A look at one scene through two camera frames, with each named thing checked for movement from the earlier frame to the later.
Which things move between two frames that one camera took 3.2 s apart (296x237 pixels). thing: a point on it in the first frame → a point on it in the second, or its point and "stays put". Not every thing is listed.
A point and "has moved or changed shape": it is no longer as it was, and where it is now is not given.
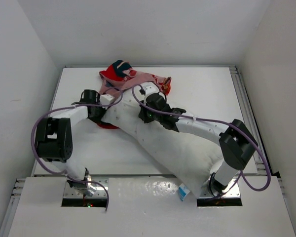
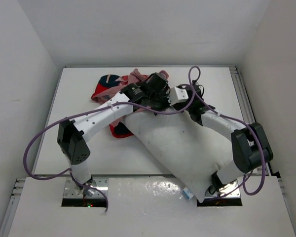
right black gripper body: (143, 113) → (181, 104)
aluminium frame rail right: (258, 160) stays put
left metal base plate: (70, 192) stays put
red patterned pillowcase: (121, 75) has moved or changed shape
